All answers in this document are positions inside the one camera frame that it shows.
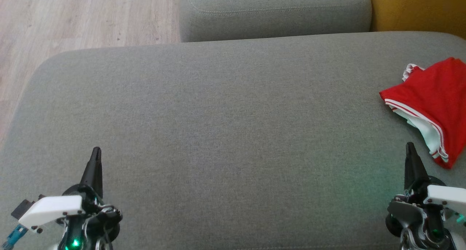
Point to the yellow cushion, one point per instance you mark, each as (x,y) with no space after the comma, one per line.
(418,7)

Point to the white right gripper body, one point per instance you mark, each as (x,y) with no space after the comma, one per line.
(447,197)

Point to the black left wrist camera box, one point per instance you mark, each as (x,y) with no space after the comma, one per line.
(23,209)

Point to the red basketball jersey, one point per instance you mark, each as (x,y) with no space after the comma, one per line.
(437,93)

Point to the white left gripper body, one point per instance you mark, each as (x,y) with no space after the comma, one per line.
(51,210)

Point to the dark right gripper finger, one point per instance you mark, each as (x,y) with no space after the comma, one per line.
(414,170)

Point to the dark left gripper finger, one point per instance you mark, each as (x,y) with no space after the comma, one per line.
(94,173)

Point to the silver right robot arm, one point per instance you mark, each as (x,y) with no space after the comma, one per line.
(433,235)

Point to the grey sofa seat cushion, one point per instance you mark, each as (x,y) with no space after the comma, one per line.
(233,133)

